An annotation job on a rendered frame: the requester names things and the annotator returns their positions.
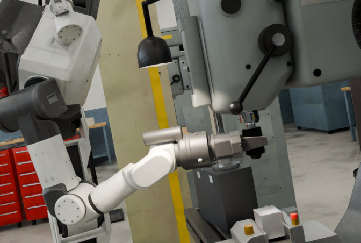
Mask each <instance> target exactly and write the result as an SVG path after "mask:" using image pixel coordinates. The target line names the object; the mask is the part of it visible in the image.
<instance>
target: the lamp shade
mask: <svg viewBox="0 0 361 243"><path fill-rule="evenodd" d="M137 59H138V64H139V69H142V68H150V67H156V66H161V65H166V64H170V63H172V57H171V51H170V48H169V46H168V44H167V43H166V41H165V40H164V39H162V38H160V37H155V36H154V35H153V36H149V37H146V38H145V39H143V40H142V41H141V42H140V43H139V44H138V52H137Z"/></svg>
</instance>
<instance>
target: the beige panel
mask: <svg viewBox="0 0 361 243"><path fill-rule="evenodd" d="M142 1H145V0H100V3H99V8H98V13H97V19H96V21H95V22H96V24H97V26H98V28H99V30H100V32H101V34H102V46H101V53H100V58H99V61H98V65H99V71H100V76H101V80H102V85H103V90H104V96H105V101H106V107H107V113H108V116H109V122H110V127H111V133H112V138H113V144H114V149H115V154H116V158H117V164H118V169H119V171H120V170H122V169H123V168H125V167H126V166H127V165H128V164H130V163H133V164H136V163H138V162H139V161H140V160H142V159H143V158H144V157H146V156H147V155H148V153H149V150H150V146H151V145H148V146H145V145H144V142H143V132H148V131H153V130H160V129H164V128H170V127H176V126H178V125H177V119H176V113H175V107H174V102H173V98H172V92H171V86H170V81H169V75H168V69H167V65H161V66H156V67H150V68H142V69H139V64H138V59H137V52H138V44H139V43H140V42H141V41H142V40H143V39H145V38H146V37H147V31H146V25H145V20H144V15H143V10H142V5H141V2H142ZM148 9H149V14H150V20H151V25H152V30H153V35H154V36H155V37H160V38H162V37H161V31H160V25H159V22H158V16H157V10H156V4H155V3H153V4H150V5H148ZM124 200H125V205H126V211H127V216H128V222H129V228H130V231H131V237H132V242H133V243H196V242H195V241H194V239H193V237H192V236H191V234H190V233H189V231H188V230H187V226H186V221H185V220H186V219H185V215H184V209H187V208H192V207H193V206H192V201H191V195H190V189H189V184H188V180H187V174H186V170H185V169H183V168H182V167H177V169H176V170H175V171H174V172H173V173H169V174H168V175H167V176H166V177H164V178H163V179H161V180H160V181H158V182H157V183H156V184H154V185H153V186H152V187H150V188H149V189H147V190H146V191H143V190H137V191H135V192H134V193H132V194H131V195H129V196H128V197H127V198H125V199H124Z"/></svg>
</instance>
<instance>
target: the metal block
mask: <svg viewBox="0 0 361 243"><path fill-rule="evenodd" d="M253 211H254V217H255V223H256V224H257V225H258V226H259V227H260V228H261V229H262V230H263V231H265V232H266V233H267V235H268V240H269V239H273V238H277V237H282V236H285V230H284V224H283V218H282V214H281V211H280V210H278V209H277V208H276V207H275V206H273V205H270V206H266V207H262V208H258V209H253Z"/></svg>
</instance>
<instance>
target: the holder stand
mask: <svg viewBox="0 0 361 243"><path fill-rule="evenodd" d="M192 171H193V177H194V183H195V187H196V193H197V199H198V204H199V210H200V216H201V217H202V218H203V219H205V220H206V221H208V222H210V223H212V224H213V225H215V226H217V227H219V228H221V229H222V230H224V231H226V232H228V233H230V232H231V231H230V229H231V228H232V227H233V226H234V224H235V223H236V222H237V221H241V220H246V219H252V220H253V221H254V222H255V217H254V211H253V209H258V203H257V197H256V190H255V185H254V179H253V175H252V169H251V166H248V165H243V164H240V162H239V161H233V163H232V164H230V165H226V166H219V164H218V161H217V160H215V158H214V159H213V161H212V166H210V167H204V170H201V168H197V169H193V170H192Z"/></svg>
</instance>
